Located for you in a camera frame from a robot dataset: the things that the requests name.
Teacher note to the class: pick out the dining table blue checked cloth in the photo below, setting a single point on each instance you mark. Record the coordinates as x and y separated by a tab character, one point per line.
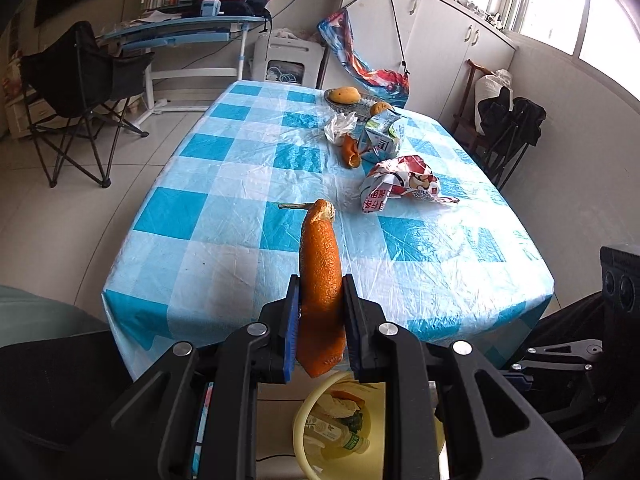
240	240

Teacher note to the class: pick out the pale blue milk carton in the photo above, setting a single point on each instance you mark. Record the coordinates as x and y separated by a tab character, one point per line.
382	140

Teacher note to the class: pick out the curled orange fruit peel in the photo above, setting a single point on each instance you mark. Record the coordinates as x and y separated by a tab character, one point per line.
348	155

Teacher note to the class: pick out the blue white pencil sharpener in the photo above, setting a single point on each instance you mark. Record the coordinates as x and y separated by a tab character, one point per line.
211	8

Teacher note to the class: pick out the yellow plastic basin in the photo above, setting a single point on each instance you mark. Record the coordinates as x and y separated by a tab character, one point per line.
325	462

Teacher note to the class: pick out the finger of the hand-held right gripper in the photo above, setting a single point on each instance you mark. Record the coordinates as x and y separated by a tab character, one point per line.
565	352

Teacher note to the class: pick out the white plastic stool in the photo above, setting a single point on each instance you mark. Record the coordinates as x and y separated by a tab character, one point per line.
290	52

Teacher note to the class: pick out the pale green cushion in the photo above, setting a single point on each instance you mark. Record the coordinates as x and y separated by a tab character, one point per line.
35	310

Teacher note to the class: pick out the clear plastic bottle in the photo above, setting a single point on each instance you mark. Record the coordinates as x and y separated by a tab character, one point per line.
330	430

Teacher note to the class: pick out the white sack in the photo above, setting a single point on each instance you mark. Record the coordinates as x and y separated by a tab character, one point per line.
492	85

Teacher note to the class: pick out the bright window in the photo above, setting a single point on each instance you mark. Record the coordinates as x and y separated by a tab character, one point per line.
575	5

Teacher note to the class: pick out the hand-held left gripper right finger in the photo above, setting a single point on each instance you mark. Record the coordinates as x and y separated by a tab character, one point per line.
351	330

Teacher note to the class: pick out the white tissue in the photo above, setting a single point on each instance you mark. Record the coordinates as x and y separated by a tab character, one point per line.
340	127
340	406

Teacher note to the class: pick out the white cloth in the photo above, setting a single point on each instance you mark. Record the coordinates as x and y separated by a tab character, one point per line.
289	34

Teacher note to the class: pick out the white low cabinet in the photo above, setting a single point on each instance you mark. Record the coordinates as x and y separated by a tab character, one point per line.
25	112

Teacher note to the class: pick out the blue glass desk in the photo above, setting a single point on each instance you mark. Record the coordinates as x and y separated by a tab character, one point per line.
190	27

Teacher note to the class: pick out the dark wooden chair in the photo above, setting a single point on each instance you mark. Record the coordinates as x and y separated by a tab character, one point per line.
465	110

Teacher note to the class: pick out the long orange fruit peel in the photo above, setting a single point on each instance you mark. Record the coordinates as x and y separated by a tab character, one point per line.
320	270

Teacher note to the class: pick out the loose white papers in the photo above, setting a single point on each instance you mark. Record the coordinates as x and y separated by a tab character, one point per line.
155	16

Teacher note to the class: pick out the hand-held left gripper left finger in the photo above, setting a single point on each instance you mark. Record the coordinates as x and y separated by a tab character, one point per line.
291	330

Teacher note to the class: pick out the red white snack bag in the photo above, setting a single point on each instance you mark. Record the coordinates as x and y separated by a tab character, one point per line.
400	180

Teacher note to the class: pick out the yellow mango with dark spot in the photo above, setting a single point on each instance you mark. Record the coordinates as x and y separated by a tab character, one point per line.
344	95

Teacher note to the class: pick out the metal fruit basket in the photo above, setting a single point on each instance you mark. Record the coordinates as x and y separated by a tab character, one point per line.
350	108

